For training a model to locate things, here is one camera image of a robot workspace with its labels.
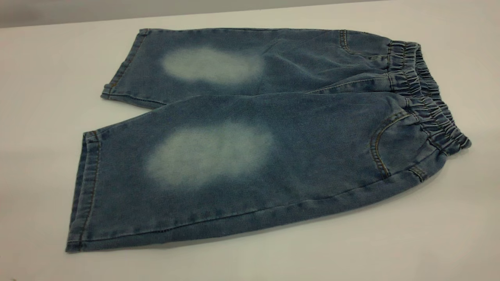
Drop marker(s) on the blue denim pants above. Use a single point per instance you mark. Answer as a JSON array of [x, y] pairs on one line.
[[297, 148]]

